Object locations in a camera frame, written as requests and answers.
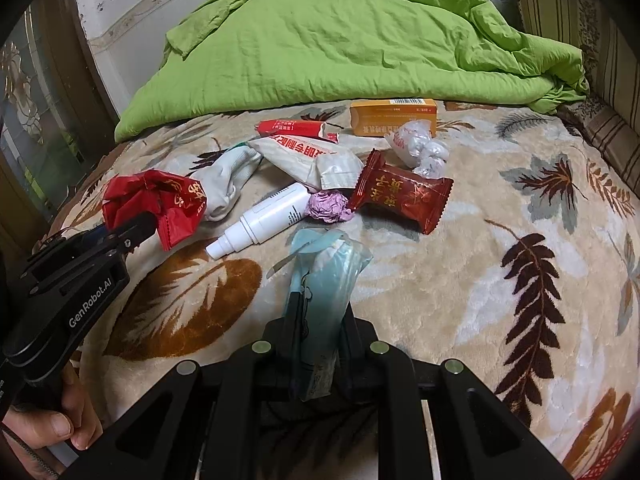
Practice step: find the white knit glove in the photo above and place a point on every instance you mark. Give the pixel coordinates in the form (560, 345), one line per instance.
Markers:
(225, 180)

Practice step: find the brown patterned bolster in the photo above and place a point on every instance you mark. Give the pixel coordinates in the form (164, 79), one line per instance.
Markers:
(607, 130)

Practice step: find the blue face mask packet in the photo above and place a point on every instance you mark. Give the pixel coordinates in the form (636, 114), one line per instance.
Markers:
(325, 285)

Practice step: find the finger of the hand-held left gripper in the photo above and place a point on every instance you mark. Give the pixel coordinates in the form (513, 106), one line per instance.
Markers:
(135, 230)
(95, 233)

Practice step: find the red torn wrapper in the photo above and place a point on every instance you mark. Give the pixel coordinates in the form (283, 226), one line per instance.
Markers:
(290, 128)

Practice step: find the white spray bottle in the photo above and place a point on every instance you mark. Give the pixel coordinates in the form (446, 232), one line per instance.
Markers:
(270, 215)

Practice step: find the green quilt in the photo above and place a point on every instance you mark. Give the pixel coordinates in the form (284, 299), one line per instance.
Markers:
(340, 45)

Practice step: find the leaf-print beige blanket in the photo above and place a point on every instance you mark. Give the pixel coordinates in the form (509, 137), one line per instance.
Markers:
(450, 285)

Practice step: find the white food package red print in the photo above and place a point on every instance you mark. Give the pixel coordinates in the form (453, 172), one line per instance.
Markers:
(295, 160)

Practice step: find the dark red snack packet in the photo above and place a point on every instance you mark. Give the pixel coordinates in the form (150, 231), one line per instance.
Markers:
(400, 192)

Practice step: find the person's left hand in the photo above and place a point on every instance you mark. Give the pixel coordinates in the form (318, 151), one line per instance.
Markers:
(50, 425)

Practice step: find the orange cardboard box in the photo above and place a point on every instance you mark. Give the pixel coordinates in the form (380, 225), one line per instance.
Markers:
(392, 117)

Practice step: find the red plastic bag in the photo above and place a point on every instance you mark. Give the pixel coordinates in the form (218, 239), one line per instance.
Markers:
(175, 207)

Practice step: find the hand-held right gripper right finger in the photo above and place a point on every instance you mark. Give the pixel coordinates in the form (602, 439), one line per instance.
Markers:
(357, 342)

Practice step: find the purple crumpled paper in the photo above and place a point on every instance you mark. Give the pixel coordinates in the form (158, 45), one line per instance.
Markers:
(329, 206)

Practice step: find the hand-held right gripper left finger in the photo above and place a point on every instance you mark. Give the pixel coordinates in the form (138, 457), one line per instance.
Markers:
(279, 342)

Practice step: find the striped beige cushion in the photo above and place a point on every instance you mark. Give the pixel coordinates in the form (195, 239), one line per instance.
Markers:
(565, 15)

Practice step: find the crumpled clear plastic wrap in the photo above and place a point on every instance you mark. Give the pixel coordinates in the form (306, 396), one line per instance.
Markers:
(415, 147)

